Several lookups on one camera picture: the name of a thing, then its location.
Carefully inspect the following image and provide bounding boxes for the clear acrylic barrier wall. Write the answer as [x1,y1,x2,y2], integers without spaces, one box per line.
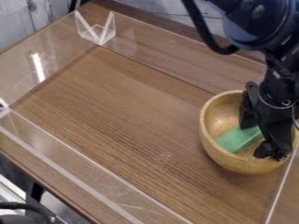
[0,4,299,224]

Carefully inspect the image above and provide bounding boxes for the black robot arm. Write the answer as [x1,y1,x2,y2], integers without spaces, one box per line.
[209,0,299,161]

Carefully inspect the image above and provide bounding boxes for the brown wooden bowl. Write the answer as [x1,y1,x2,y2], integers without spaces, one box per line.
[198,90,290,175]

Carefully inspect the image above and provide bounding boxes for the black metal table leg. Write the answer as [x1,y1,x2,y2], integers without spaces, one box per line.
[26,182,43,203]

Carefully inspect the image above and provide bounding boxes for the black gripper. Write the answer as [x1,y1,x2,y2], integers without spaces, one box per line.
[238,81,293,161]

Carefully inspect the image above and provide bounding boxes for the clear acrylic corner bracket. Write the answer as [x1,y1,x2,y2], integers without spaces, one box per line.
[73,10,116,46]

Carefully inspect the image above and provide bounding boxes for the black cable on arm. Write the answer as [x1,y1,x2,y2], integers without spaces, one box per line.
[180,0,240,56]

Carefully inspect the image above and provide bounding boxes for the green rectangular block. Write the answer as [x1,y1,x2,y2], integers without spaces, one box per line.
[216,126,261,153]

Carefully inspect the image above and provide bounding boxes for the black cable lower left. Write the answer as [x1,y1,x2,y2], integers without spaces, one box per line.
[0,200,59,224]

